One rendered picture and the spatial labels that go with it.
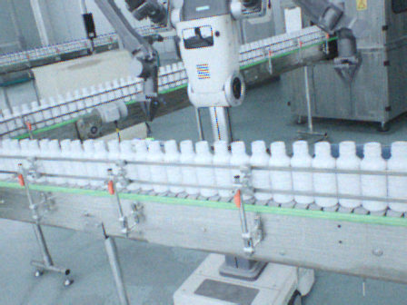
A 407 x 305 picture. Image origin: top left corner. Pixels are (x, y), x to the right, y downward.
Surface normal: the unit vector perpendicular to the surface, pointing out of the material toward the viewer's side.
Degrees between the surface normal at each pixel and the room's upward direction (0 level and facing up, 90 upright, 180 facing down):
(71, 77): 90
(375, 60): 90
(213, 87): 90
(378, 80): 90
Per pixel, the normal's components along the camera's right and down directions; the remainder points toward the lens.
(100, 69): 0.65, 0.13
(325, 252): -0.51, 0.35
